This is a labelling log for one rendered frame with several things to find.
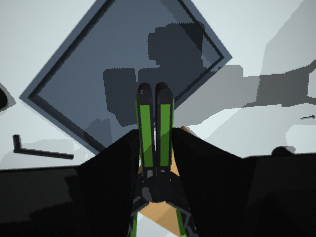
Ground black l-shaped bar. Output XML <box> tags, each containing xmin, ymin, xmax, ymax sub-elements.
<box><xmin>13</xmin><ymin>135</ymin><xmax>74</xmax><ymax>160</ymax></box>

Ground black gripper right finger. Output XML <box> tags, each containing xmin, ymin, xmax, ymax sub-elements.
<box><xmin>172</xmin><ymin>127</ymin><xmax>316</xmax><ymax>237</ymax></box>

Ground dark grey rectangular tray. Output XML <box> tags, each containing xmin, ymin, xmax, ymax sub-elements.
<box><xmin>19</xmin><ymin>0</ymin><xmax>233</xmax><ymax>155</ymax></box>

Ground black spring clamp with green grips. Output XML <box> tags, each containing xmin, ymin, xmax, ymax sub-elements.
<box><xmin>127</xmin><ymin>82</ymin><xmax>199</xmax><ymax>237</ymax></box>

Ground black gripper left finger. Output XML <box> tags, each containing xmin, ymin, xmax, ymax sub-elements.
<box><xmin>0</xmin><ymin>129</ymin><xmax>140</xmax><ymax>237</ymax></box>

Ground wooden-handled mallet with black head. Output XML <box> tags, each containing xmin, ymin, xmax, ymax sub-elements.
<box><xmin>0</xmin><ymin>88</ymin><xmax>8</xmax><ymax>109</ymax></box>

